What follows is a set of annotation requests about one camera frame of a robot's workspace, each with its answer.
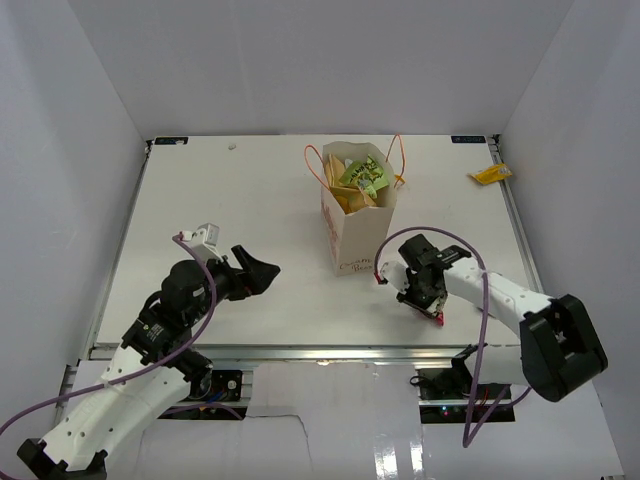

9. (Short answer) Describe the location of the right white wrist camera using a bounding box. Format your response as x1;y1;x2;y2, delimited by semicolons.
377;260;409;293

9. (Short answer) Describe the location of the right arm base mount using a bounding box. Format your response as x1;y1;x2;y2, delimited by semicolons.
409;368;515;425

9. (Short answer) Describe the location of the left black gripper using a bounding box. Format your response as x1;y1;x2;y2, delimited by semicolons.
187;244;280;324

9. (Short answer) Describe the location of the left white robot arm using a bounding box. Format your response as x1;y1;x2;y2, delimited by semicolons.
17;245;280;479

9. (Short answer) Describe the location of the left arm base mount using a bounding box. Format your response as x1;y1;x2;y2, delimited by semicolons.
160;370;247;421

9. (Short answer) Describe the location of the green candy packet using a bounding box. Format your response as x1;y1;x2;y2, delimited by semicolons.
339;155;389;192

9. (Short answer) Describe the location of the red candy packet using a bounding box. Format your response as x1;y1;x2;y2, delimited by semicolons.
423;308;444;327

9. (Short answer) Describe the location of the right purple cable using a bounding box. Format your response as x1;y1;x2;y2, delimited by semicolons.
373;226;531;449

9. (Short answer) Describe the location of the small yellow snack packet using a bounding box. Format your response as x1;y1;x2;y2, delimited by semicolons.
468;163;513;186

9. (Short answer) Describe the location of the yellow chips bag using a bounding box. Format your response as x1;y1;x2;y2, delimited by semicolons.
324;154;376;214

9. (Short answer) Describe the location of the light green snack packet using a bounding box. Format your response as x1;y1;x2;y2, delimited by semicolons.
357;180;377;199

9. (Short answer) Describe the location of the cream paper bag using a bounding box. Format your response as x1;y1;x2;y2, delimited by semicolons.
304;135;406;276

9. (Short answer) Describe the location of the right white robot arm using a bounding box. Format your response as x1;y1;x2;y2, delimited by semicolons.
380;234;608;402

